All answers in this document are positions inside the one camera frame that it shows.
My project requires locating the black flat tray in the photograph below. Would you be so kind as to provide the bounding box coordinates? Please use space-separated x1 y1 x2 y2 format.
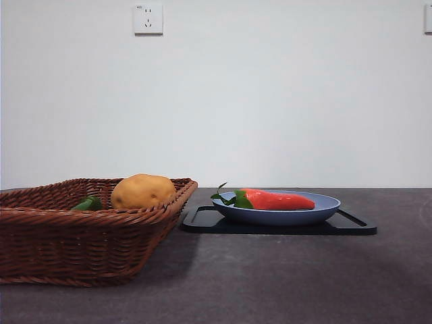
180 205 378 236

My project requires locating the orange carrot with green leaves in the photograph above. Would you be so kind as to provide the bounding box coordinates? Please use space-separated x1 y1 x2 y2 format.
210 182 317 211

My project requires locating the white wall socket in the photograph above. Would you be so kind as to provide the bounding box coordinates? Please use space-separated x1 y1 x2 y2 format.
134 3 164 36

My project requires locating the blue round plate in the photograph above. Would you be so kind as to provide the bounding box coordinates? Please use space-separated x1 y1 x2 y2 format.
211 190 342 227

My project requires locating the green pepper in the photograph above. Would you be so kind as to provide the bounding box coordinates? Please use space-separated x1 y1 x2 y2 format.
70 196 103 212

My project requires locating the yellow-brown potato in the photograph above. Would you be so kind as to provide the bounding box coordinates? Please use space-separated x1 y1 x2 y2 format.
111 173 178 210

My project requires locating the brown wicker basket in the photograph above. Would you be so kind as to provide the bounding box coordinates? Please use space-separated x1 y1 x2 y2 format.
0 177 200 288

